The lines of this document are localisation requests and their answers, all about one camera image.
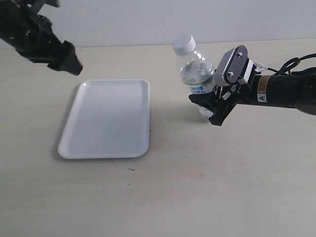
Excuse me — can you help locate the white bottle cap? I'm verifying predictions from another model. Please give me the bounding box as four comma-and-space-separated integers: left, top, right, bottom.
172, 33, 196, 56

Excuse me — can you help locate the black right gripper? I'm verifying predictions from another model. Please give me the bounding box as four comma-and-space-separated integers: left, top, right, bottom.
189, 83, 252, 126

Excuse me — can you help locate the white rectangular plastic tray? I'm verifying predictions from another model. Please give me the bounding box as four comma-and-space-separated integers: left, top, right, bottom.
58, 79, 150, 159

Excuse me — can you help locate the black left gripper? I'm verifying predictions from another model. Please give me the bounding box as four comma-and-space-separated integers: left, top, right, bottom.
0, 0, 83, 76

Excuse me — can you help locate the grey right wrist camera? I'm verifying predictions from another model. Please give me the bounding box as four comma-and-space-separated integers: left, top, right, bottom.
213, 45, 256, 87

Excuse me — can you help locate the clear plastic drink bottle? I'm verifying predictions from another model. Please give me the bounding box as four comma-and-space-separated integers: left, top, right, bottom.
175, 49, 216, 121

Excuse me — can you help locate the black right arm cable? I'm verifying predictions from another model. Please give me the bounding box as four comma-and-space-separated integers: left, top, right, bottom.
265, 53, 316, 75

